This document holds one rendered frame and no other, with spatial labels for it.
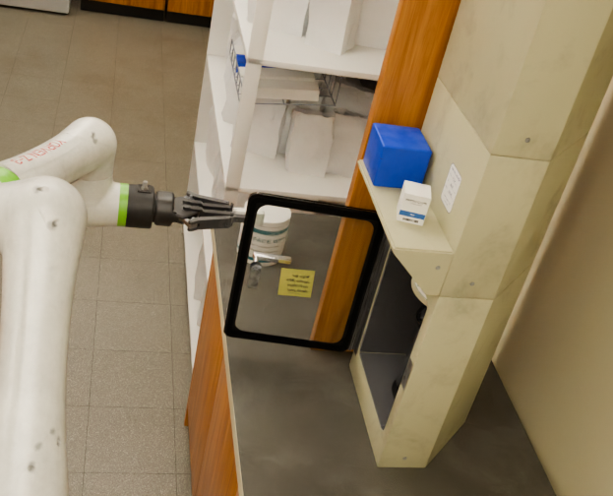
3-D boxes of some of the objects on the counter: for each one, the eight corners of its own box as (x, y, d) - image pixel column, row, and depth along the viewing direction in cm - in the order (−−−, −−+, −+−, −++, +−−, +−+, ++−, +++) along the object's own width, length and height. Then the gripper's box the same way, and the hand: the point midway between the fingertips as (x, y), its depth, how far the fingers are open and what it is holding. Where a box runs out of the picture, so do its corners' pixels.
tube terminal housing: (443, 369, 214) (551, 91, 172) (483, 469, 188) (623, 170, 146) (348, 364, 208) (437, 75, 166) (377, 467, 182) (490, 155, 140)
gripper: (156, 209, 173) (270, 218, 179) (155, 176, 184) (263, 187, 190) (153, 239, 177) (264, 248, 183) (152, 206, 188) (257, 215, 194)
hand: (248, 216), depth 185 cm, fingers closed
